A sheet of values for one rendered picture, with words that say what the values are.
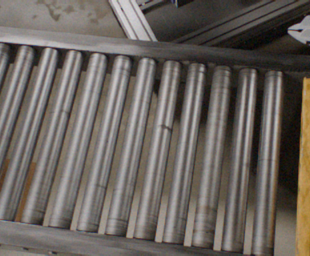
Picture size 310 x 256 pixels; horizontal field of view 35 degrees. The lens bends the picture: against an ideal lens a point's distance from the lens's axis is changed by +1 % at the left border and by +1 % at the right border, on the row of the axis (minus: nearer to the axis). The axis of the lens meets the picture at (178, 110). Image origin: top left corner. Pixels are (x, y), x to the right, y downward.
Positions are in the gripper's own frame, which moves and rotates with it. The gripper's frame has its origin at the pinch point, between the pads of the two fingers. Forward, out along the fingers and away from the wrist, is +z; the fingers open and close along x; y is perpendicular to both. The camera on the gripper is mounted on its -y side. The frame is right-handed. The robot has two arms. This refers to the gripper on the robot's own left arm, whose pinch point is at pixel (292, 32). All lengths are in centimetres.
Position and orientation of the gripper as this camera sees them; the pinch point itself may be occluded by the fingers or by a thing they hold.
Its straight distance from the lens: 134.2
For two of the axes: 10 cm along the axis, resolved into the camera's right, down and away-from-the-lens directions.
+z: -9.9, -1.1, 1.1
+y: -0.6, -4.1, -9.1
